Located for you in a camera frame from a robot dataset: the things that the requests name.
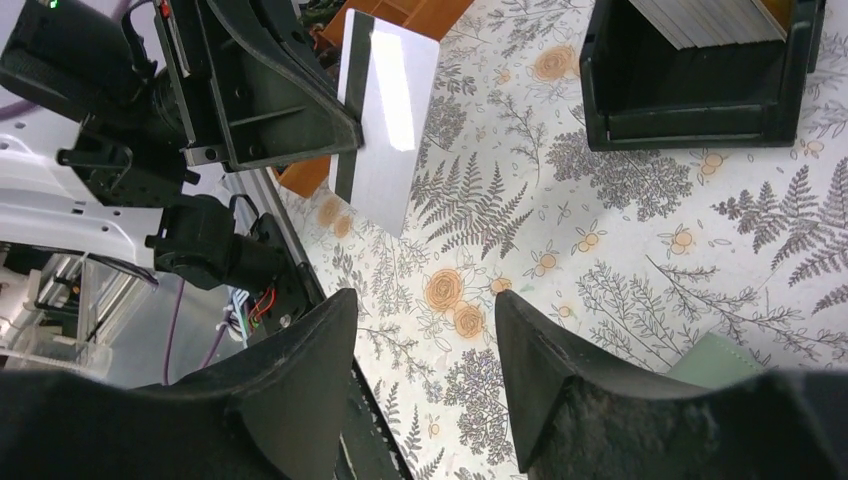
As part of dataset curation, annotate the black card box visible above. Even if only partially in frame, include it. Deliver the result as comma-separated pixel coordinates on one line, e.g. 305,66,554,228
580,1,826,152

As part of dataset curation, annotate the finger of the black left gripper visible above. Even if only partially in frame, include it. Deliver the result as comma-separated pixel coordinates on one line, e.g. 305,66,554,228
198,0,363,171

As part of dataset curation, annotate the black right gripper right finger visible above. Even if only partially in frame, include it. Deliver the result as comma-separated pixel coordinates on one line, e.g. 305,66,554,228
495,290,847,479

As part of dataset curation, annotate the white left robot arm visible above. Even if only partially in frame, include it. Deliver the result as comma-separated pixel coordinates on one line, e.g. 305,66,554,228
1,1,363,292

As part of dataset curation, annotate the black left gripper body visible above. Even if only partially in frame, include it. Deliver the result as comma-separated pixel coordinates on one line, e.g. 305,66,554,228
1,1,231,206

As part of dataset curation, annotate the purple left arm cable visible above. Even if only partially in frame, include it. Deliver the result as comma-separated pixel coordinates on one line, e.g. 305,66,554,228
162,278,233,386

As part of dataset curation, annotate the orange compartment tray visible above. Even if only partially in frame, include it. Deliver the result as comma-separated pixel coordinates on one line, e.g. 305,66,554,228
274,1,470,202

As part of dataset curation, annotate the stack of white cards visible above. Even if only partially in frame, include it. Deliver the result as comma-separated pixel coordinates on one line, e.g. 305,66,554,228
630,0,794,50

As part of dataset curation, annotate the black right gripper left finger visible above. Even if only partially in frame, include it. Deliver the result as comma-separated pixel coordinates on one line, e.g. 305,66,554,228
1,289,358,479

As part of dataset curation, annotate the white magnetic stripe card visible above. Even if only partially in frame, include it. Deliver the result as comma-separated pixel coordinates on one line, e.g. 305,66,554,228
328,10,440,237

